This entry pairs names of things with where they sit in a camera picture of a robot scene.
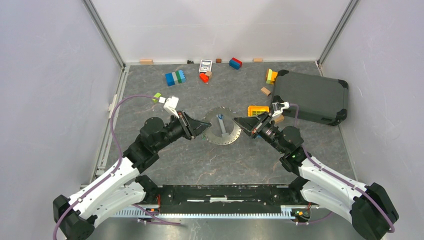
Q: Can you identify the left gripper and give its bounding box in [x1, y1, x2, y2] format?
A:
[154, 110, 212, 152]

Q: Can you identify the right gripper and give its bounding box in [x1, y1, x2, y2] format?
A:
[232, 111, 286, 154]

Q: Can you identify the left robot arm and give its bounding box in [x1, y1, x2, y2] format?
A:
[53, 111, 211, 240]

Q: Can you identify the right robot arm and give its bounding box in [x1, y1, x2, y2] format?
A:
[233, 112, 399, 240]

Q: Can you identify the yellow window brick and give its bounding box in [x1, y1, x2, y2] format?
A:
[247, 105, 270, 117]

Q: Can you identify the grey toy axle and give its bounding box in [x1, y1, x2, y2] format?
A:
[217, 117, 229, 138]

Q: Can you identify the tan wooden block near case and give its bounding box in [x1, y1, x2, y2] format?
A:
[260, 87, 272, 96]

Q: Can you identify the red orange brick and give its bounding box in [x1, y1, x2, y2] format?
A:
[199, 73, 209, 84]

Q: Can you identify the lime green block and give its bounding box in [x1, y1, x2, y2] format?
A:
[152, 92, 163, 103]

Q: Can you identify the blue grey green brick stack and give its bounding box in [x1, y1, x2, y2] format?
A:
[164, 70, 186, 87]

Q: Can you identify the orange green brown brick stack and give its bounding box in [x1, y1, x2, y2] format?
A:
[265, 68, 278, 85]

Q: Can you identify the playing card box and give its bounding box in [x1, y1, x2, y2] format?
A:
[198, 59, 213, 73]

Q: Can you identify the red and blue brick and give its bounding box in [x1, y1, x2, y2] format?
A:
[228, 57, 243, 70]

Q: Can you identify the dark grey hard case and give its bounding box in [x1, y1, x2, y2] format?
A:
[271, 69, 349, 126]

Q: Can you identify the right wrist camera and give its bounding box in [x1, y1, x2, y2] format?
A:
[270, 101, 290, 121]

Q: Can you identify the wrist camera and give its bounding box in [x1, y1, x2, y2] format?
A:
[270, 101, 290, 121]
[158, 96, 180, 119]

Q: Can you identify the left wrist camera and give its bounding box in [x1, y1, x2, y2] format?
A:
[158, 96, 180, 119]

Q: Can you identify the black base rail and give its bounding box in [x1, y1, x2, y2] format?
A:
[142, 184, 309, 214]

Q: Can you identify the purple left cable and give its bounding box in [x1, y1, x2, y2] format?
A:
[52, 94, 167, 240]

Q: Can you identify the tan wooden block at wall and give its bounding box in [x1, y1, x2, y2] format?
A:
[139, 59, 154, 65]

